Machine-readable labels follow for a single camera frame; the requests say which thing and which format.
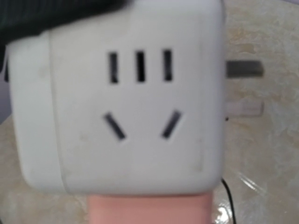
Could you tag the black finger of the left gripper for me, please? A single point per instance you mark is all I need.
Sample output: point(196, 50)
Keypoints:
point(24, 18)

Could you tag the white cube socket adapter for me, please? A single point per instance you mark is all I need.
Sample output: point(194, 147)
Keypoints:
point(131, 102)

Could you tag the pink charger plug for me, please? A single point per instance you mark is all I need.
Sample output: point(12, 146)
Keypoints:
point(150, 210)

